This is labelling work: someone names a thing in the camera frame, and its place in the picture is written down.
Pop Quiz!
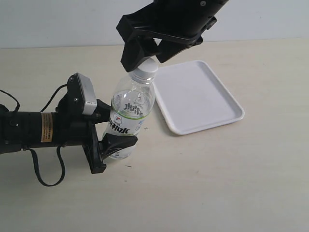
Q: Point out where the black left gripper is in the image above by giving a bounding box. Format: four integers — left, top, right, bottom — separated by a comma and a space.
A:
54, 95, 138, 174

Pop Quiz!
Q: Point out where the white bottle cap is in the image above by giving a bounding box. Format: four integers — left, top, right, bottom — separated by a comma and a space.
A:
134, 58, 158, 79

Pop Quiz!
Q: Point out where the clear plastic water bottle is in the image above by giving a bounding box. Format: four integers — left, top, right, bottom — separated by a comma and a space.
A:
103, 70, 156, 160

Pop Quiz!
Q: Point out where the white plastic tray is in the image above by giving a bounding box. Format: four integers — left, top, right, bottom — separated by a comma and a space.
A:
154, 60, 245, 135

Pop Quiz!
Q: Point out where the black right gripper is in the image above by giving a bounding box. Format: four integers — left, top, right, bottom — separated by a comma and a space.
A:
116, 0, 217, 72

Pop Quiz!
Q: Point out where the black left camera cable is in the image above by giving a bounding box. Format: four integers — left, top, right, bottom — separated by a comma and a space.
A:
0, 84, 66, 187

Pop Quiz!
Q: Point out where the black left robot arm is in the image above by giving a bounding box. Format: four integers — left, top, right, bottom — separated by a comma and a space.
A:
0, 96, 138, 174

